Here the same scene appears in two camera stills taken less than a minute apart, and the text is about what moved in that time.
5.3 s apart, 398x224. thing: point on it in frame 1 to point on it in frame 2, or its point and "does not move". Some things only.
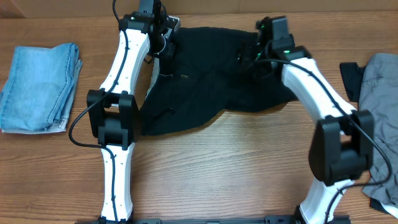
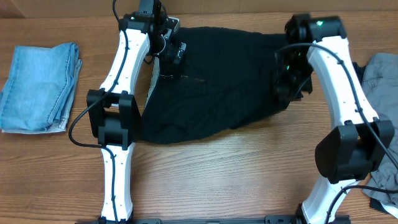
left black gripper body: (166, 45) to (170, 62)
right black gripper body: (252, 59) to (286, 86)
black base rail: (268, 219) does not move
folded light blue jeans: (37, 96) does not move
